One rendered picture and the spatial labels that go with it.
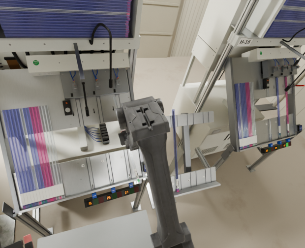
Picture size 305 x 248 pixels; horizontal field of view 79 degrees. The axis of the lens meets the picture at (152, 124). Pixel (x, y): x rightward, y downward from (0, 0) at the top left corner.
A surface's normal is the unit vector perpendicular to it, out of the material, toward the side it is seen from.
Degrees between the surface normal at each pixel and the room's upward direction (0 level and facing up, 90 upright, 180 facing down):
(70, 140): 0
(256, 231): 0
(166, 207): 57
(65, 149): 0
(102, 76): 43
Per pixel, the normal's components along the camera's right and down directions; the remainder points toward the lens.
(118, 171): 0.36, 0.04
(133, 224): 0.17, -0.64
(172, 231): 0.26, 0.29
